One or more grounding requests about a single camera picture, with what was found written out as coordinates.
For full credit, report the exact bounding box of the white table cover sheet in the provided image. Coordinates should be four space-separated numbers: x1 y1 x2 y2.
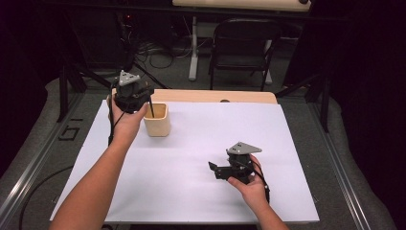
50 99 320 223

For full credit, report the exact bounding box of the black folding chair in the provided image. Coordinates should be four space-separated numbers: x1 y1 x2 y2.
209 18 282 92

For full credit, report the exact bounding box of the white desk leg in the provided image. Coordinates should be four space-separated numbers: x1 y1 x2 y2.
188 15 199 81

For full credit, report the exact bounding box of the tangle of floor cables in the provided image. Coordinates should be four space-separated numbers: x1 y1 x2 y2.
133 39 195 70

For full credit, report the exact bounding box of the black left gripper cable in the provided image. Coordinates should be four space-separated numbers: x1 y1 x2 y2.
107 79 129 148

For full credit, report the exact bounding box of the person's left hand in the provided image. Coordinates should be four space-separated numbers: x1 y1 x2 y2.
105 94 150 142

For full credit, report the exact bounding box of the beige square pen cup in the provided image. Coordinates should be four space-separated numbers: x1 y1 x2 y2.
143 103 171 138

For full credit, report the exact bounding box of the black tripod leg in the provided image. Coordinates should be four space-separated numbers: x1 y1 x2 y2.
133 61 169 90

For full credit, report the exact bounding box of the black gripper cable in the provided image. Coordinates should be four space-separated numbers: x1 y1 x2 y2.
242 159 271 204
107 79 129 148

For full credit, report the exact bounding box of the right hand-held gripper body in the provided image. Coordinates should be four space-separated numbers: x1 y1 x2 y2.
222 141 262 185

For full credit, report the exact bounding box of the person's right hand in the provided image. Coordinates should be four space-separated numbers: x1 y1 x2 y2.
227 153 268 207

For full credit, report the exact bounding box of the light wooden table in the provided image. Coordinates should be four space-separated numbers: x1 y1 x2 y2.
106 88 278 104

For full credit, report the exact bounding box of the black floor cable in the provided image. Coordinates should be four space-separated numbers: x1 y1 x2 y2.
18 165 75 230

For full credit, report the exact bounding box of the black metal stand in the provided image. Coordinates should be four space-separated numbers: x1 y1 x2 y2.
56 60 119 124
276 72 330 133

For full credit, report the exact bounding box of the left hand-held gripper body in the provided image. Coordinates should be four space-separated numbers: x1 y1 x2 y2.
113 70 151 114

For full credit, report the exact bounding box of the beige desk top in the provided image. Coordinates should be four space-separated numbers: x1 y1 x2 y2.
171 0 312 13

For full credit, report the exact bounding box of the aluminium floor rail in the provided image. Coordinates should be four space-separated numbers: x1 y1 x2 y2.
307 102 372 230
0 92 84 229

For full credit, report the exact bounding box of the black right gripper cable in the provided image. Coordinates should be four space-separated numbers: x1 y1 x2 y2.
242 159 271 204

